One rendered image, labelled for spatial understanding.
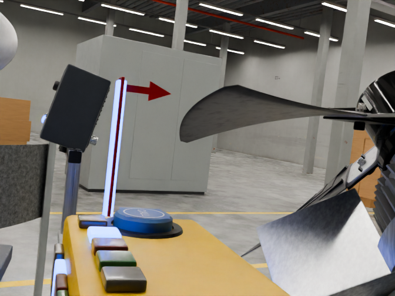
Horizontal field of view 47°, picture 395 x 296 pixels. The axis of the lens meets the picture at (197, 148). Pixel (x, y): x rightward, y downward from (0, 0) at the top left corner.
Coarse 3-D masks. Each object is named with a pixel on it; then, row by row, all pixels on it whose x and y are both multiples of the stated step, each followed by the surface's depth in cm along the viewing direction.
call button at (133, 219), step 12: (120, 216) 29; (132, 216) 29; (144, 216) 30; (156, 216) 30; (168, 216) 31; (120, 228) 29; (132, 228) 29; (144, 228) 29; (156, 228) 29; (168, 228) 30
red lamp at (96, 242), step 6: (96, 240) 24; (102, 240) 24; (108, 240) 25; (114, 240) 25; (120, 240) 25; (96, 246) 23; (102, 246) 23; (108, 246) 24; (114, 246) 24; (120, 246) 24; (126, 246) 24
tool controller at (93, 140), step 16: (64, 80) 106; (80, 80) 108; (96, 80) 109; (64, 96) 107; (80, 96) 108; (96, 96) 109; (48, 112) 117; (64, 112) 107; (80, 112) 108; (96, 112) 109; (48, 128) 106; (64, 128) 107; (80, 128) 108; (64, 144) 108; (80, 144) 109
